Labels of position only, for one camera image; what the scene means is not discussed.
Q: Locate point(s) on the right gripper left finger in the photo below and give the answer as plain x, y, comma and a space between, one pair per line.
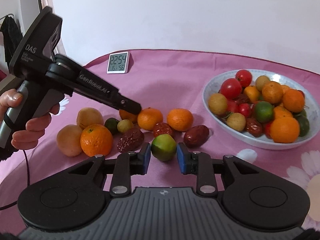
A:
126, 165

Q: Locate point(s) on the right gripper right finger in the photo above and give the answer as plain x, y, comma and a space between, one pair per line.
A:
199, 164

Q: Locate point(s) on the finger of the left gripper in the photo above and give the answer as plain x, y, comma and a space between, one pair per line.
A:
128, 105

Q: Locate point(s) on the small yellow-green fruit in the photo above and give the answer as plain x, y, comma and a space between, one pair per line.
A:
124, 125

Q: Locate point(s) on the dark green lime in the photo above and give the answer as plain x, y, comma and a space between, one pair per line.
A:
111, 124

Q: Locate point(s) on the red date left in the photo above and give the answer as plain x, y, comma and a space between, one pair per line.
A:
130, 140

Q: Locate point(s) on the red date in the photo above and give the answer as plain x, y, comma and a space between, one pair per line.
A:
130, 140
162, 128
196, 136

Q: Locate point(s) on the red date right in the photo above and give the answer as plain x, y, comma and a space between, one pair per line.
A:
196, 136

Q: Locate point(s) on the mandarin orange middle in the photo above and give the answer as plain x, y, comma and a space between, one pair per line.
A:
148, 118

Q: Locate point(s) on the mandarin orange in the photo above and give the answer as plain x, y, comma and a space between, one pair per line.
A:
180, 119
148, 118

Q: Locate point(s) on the large orange with stem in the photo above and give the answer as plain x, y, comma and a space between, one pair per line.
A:
96, 139

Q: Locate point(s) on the white digital clock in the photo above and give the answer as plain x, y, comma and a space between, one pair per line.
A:
118, 63

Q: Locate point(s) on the red date middle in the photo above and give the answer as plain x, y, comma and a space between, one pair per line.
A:
162, 128

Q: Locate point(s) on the mandarin orange right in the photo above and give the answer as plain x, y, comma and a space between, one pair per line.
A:
180, 119

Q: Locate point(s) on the pink floral tablecloth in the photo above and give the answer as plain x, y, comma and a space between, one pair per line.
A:
165, 80

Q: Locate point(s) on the yellow longan left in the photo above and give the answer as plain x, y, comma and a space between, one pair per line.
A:
218, 104

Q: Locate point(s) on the red tomato large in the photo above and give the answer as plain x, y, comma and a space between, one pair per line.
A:
231, 88

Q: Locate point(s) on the green lime in bowl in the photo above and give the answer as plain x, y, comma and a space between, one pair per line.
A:
263, 111

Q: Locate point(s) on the front orange in bowl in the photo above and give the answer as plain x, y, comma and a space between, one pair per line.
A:
285, 130

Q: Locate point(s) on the red tomato top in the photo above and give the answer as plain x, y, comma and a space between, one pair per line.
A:
244, 77

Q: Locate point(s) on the white floral fruit bowl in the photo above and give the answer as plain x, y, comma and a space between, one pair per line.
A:
288, 98

